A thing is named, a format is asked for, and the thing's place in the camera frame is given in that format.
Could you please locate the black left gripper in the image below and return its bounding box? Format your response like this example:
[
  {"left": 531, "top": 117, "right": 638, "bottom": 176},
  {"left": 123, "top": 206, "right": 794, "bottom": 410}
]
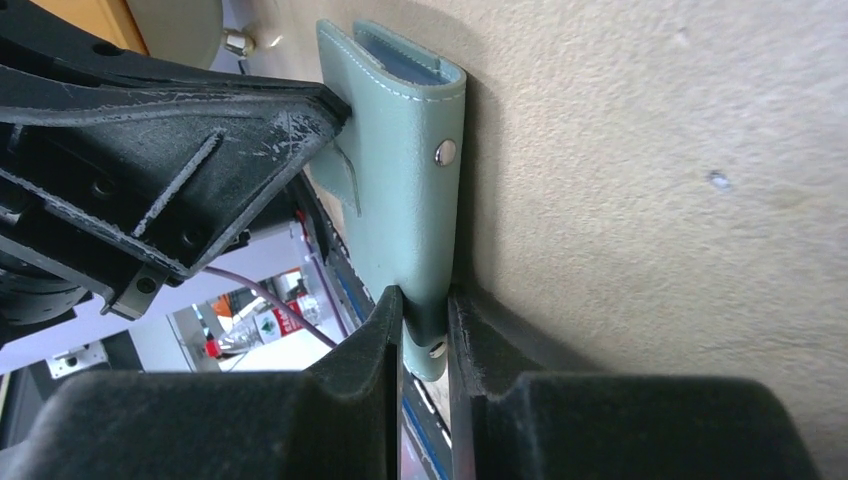
[{"left": 1, "top": 66, "right": 351, "bottom": 345}]

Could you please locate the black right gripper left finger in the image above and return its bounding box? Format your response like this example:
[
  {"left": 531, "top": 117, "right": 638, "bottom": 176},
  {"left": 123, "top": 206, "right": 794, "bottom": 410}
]
[{"left": 2, "top": 286, "right": 404, "bottom": 479}]

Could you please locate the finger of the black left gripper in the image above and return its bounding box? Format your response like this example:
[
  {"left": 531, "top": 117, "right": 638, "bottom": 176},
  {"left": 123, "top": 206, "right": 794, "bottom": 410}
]
[{"left": 1, "top": 1, "right": 319, "bottom": 87}]

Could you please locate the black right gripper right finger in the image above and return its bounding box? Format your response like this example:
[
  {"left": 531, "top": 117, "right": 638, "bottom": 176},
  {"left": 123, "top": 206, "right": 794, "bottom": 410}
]
[{"left": 448, "top": 291, "right": 819, "bottom": 479}]

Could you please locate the teal card holder wallet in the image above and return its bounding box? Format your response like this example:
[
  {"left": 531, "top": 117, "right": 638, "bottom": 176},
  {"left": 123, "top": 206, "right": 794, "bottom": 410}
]
[{"left": 309, "top": 20, "right": 467, "bottom": 382}]

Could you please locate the plastic water bottle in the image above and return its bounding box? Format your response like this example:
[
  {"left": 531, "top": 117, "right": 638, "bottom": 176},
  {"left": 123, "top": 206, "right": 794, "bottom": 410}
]
[{"left": 202, "top": 295, "right": 305, "bottom": 360}]

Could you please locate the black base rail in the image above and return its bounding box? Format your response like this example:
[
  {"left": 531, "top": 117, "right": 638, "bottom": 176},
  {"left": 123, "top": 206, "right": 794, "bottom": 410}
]
[{"left": 285, "top": 173, "right": 452, "bottom": 479}]

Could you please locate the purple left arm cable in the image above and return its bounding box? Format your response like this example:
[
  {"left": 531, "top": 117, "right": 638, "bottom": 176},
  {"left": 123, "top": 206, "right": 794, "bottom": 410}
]
[{"left": 201, "top": 264, "right": 339, "bottom": 351}]

